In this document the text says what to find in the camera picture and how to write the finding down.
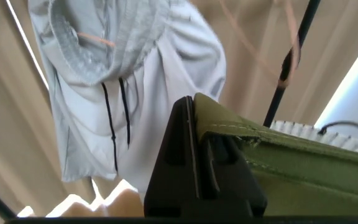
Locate black clothes rack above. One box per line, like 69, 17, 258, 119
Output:
0, 0, 322, 220

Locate green garment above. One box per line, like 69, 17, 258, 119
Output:
192, 91, 358, 217

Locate pink clothes hanger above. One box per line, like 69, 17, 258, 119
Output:
218, 0, 301, 89
76, 30, 117, 49

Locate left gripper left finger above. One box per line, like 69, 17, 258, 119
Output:
143, 95, 201, 218

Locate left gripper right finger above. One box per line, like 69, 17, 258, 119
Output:
198, 135, 268, 218

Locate beige curtain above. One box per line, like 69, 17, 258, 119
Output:
0, 0, 358, 218

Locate white laundry basket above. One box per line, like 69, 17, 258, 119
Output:
268, 119, 358, 157

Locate pale grey shorts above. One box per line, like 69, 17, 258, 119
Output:
28, 0, 227, 194

